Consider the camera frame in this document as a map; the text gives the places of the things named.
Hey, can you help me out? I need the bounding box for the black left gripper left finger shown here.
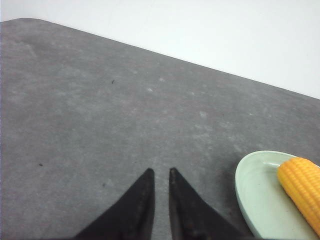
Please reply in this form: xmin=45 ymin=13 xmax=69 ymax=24
xmin=74 ymin=168 xmax=155 ymax=240

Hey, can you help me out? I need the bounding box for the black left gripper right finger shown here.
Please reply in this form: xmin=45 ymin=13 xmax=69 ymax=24
xmin=169 ymin=167 xmax=246 ymax=240

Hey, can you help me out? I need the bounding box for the yellow corn cob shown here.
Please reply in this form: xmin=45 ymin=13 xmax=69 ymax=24
xmin=276 ymin=157 xmax=320 ymax=236

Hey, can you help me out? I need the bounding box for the green oval plate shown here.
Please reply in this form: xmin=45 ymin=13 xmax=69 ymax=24
xmin=234 ymin=150 xmax=319 ymax=240

